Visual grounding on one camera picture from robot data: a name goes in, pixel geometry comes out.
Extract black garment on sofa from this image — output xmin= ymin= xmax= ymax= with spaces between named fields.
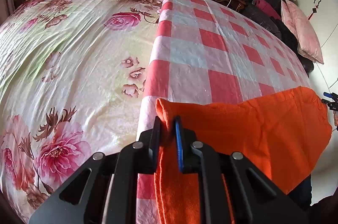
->
xmin=270 ymin=16 xmax=298 ymax=54

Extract magenta garment on sofa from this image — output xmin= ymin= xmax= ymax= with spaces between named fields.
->
xmin=253 ymin=0 xmax=281 ymax=20

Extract red white checkered cloth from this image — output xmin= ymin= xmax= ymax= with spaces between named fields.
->
xmin=135 ymin=0 xmax=312 ymax=224

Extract black leather sofa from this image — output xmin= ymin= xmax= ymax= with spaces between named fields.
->
xmin=240 ymin=0 xmax=314 ymax=74

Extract red hanging wall ornament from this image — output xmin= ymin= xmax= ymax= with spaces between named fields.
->
xmin=308 ymin=0 xmax=321 ymax=20

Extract floral bed sheet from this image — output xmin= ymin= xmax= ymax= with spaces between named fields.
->
xmin=1 ymin=0 xmax=163 ymax=223

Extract pink satin cushion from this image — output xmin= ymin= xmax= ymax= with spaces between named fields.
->
xmin=281 ymin=0 xmax=324 ymax=64

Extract orange pants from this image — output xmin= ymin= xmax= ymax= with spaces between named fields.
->
xmin=154 ymin=87 xmax=332 ymax=223

